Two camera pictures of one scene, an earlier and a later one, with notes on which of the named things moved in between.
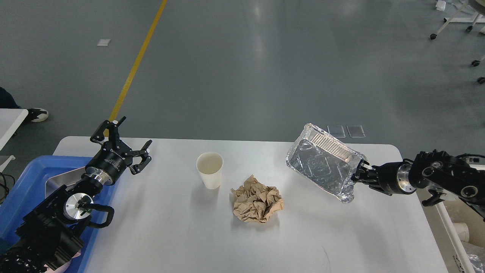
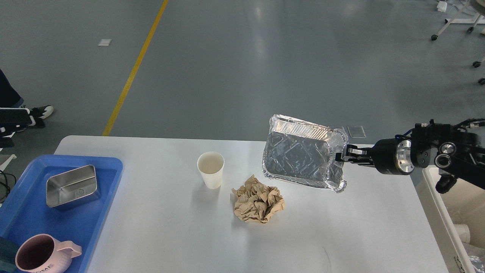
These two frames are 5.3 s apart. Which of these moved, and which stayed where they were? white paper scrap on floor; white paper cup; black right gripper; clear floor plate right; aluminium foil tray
Moved: aluminium foil tray; black right gripper
Stayed: white paper cup; clear floor plate right; white paper scrap on floor
